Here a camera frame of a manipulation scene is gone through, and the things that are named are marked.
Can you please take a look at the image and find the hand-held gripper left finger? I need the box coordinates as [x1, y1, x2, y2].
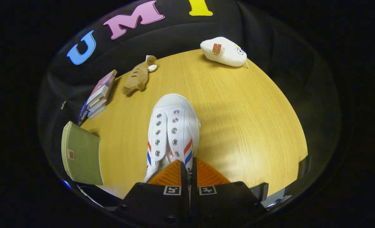
[116, 160, 190, 227]

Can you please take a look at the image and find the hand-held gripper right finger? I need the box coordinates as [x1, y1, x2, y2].
[191, 158, 268, 227]

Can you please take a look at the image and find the green fabric storage box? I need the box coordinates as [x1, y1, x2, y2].
[61, 121, 104, 186]

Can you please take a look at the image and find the white canvas shoe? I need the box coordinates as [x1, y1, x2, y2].
[143, 93, 202, 184]

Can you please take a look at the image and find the pale blue book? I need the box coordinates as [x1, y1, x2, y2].
[88, 104, 107, 120]

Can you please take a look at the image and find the dark blue book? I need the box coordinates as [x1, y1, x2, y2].
[77, 101, 90, 127]

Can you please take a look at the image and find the white book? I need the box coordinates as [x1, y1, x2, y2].
[87, 94, 109, 113]

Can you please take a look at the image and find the brown plush toy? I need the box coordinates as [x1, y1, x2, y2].
[121, 55, 158, 97]

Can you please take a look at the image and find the pink cover book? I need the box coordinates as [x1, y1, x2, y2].
[86, 69, 118, 105]

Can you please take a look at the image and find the white plush toy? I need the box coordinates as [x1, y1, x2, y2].
[200, 37, 249, 69]

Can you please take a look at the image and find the black backdrop cloth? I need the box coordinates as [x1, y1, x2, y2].
[37, 0, 341, 193]

